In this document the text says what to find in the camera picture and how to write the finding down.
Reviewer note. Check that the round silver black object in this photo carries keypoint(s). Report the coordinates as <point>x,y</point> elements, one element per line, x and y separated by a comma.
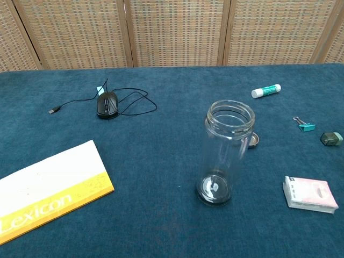
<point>254,141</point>

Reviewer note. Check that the clear glass jar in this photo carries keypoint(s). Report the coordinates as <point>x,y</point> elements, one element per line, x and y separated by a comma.
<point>225,150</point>

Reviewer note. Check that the blue table cloth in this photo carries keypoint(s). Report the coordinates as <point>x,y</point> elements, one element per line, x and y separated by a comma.
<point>161,150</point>

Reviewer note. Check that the black computer mouse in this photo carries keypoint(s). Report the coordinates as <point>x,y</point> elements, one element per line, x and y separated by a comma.
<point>107,105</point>

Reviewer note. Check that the small white eraser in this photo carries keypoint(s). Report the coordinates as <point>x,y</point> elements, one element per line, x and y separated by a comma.
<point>100,90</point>

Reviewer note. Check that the woven folding screen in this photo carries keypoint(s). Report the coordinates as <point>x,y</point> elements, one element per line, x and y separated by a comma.
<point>174,32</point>

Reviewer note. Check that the white green glue stick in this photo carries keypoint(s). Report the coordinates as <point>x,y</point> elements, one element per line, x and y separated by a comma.
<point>266,90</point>

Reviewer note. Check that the white yellow Lexicon book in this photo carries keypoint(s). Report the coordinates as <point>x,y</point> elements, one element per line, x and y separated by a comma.
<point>51,185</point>

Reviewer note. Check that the teal binder clip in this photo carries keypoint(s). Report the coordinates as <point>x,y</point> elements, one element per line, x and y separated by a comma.
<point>307,127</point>

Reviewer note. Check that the pink tissue pack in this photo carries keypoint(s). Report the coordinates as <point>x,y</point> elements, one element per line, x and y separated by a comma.
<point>309,194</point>

